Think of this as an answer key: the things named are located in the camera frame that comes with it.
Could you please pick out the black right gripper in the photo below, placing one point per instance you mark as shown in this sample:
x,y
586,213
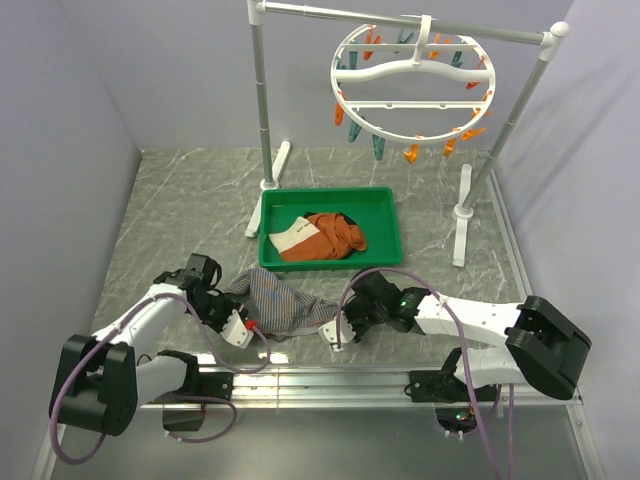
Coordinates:
x,y
348,311

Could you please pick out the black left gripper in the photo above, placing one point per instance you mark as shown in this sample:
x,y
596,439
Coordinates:
x,y
231,305

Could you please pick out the grey striped boxer underwear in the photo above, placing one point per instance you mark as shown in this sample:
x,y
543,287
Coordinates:
x,y
279,309

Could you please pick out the teal clothes peg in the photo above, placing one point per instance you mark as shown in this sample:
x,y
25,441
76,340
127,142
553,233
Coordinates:
x,y
378,147
354,131
353,57

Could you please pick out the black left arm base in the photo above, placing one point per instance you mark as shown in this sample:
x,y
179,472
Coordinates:
x,y
209,385

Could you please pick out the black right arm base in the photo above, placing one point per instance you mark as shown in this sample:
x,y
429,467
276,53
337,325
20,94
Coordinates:
x,y
442,386

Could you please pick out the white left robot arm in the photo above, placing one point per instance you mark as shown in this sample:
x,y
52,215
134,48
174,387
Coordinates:
x,y
99,382

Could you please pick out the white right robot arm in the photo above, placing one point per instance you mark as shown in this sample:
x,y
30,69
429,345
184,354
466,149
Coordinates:
x,y
530,342

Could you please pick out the orange white underwear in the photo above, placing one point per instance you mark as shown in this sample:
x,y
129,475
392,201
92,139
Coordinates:
x,y
319,237

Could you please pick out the white round clip hanger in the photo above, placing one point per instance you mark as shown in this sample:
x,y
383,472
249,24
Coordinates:
x,y
419,88

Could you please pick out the green plastic tray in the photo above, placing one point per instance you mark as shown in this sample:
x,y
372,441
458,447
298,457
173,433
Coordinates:
x,y
372,208

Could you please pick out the white grey drying rack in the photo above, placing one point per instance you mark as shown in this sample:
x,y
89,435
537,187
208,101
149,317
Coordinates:
x,y
274,163

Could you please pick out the orange clothes peg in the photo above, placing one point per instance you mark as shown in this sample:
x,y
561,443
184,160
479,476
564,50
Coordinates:
x,y
338,114
472,133
412,153
449,147
371,39

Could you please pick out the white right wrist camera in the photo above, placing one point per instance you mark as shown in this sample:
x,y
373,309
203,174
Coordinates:
x,y
336,334

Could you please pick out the aluminium mounting rail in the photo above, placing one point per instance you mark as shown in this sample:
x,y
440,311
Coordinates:
x,y
323,387

